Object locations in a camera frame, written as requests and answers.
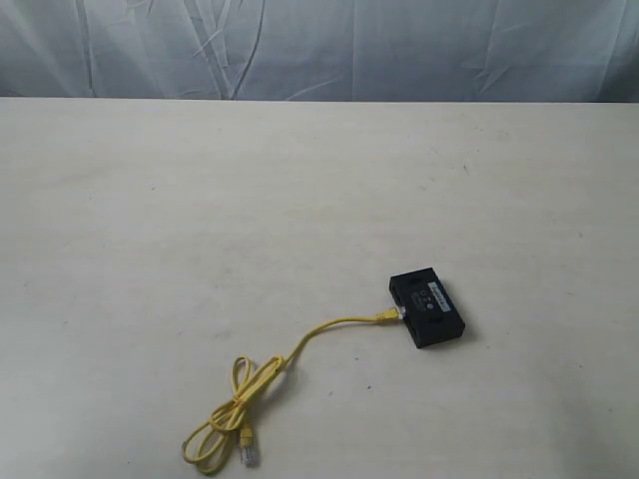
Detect small black box device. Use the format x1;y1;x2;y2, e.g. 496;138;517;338
389;267;465;348

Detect grey-blue backdrop cloth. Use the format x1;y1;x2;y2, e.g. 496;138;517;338
1;1;638;103

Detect yellow ethernet cable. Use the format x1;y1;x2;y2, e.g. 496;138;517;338
181;306;400;474

